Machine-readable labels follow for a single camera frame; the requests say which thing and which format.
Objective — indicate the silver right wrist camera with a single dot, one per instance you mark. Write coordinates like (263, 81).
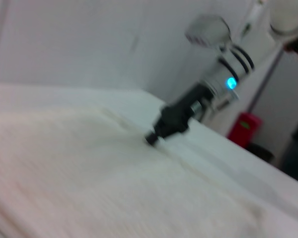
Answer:
(208, 31)

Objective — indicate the white ribbed towel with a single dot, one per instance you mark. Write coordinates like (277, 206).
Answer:
(77, 173)

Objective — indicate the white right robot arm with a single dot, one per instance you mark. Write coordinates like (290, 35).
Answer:
(236, 67)

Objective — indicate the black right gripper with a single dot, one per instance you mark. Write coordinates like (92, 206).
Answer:
(178, 116)

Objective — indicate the red box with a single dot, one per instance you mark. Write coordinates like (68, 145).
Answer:
(244, 129)

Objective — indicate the black round bin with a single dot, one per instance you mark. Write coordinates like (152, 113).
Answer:
(262, 152)

